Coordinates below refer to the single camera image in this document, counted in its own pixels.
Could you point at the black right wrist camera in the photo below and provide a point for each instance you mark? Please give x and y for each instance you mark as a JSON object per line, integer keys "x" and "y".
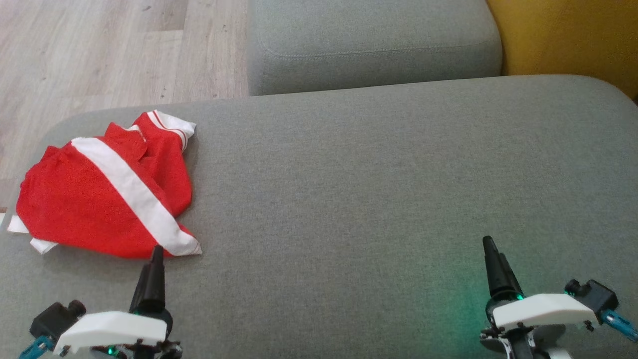
{"x": 593, "y": 296}

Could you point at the red white sports jersey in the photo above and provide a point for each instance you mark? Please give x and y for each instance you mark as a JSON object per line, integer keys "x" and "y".
{"x": 75, "y": 199}

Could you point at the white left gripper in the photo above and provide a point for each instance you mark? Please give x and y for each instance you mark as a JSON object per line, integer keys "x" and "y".
{"x": 114, "y": 329}

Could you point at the small grey sofa cushion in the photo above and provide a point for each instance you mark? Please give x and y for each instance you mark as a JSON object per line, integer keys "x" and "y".
{"x": 374, "y": 45}

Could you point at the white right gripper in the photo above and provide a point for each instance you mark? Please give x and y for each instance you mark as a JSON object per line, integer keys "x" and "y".
{"x": 543, "y": 310}

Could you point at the yellow cushion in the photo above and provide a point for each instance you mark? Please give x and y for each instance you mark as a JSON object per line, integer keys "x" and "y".
{"x": 573, "y": 35}

